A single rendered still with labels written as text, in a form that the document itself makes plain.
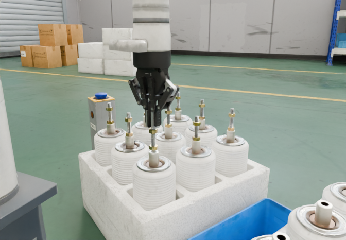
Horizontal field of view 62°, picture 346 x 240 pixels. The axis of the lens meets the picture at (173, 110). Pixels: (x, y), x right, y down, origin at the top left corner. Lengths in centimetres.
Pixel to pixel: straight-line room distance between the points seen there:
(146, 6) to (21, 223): 40
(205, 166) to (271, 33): 518
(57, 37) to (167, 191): 399
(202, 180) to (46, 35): 406
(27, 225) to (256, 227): 54
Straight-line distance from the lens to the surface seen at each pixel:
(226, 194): 72
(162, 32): 54
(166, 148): 75
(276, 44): 576
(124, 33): 337
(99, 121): 96
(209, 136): 82
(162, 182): 61
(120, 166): 71
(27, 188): 51
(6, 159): 47
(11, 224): 48
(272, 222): 82
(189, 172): 68
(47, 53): 437
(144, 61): 54
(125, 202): 65
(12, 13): 654
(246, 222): 77
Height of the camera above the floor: 54
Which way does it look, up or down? 16 degrees down
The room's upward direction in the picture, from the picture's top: straight up
